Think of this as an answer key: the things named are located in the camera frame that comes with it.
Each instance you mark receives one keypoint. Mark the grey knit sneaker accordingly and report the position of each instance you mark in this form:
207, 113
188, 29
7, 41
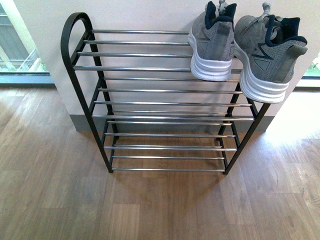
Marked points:
268, 47
212, 40

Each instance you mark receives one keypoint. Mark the black metal shoe rack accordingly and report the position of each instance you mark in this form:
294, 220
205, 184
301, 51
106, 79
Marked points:
143, 106

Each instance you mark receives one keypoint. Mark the right dark window frame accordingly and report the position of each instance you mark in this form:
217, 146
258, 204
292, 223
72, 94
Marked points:
309, 82

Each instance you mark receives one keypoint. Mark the dark window frame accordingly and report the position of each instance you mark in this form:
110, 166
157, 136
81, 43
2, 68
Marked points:
309, 82
26, 80

